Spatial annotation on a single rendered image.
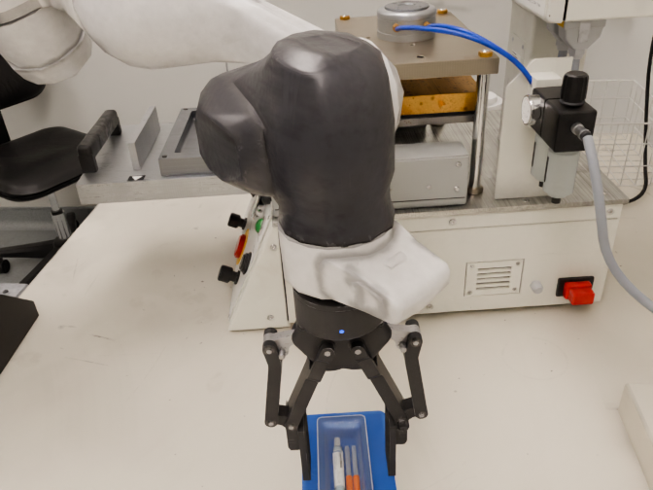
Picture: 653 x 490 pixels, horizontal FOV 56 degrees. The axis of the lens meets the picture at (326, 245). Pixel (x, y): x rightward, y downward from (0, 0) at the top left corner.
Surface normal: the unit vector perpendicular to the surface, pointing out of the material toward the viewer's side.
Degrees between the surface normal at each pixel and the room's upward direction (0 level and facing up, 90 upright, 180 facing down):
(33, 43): 116
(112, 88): 90
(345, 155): 86
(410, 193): 90
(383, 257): 16
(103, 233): 0
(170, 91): 90
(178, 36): 104
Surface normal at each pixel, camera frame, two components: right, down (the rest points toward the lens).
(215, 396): -0.05, -0.85
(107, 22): -0.38, 0.50
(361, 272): 0.11, -0.68
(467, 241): 0.04, 0.52
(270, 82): -0.92, 0.13
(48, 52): 0.42, 0.79
